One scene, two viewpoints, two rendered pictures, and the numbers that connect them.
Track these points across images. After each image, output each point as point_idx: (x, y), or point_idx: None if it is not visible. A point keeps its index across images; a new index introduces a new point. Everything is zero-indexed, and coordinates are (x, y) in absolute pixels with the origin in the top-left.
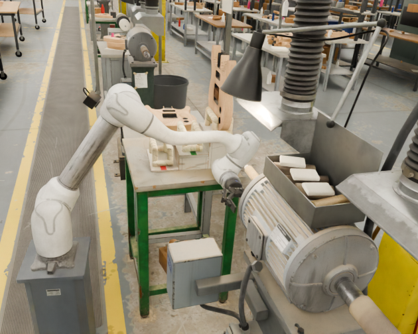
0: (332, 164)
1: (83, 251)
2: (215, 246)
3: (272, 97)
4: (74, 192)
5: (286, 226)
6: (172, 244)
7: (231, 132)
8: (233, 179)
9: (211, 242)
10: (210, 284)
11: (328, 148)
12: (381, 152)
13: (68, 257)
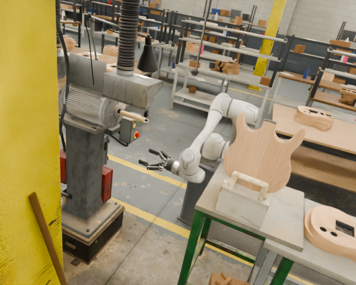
0: (90, 76)
1: (205, 167)
2: (126, 118)
3: (146, 80)
4: (228, 147)
5: None
6: (140, 115)
7: (228, 181)
8: (172, 160)
9: (129, 119)
10: (119, 123)
11: (95, 73)
12: (70, 53)
13: (202, 158)
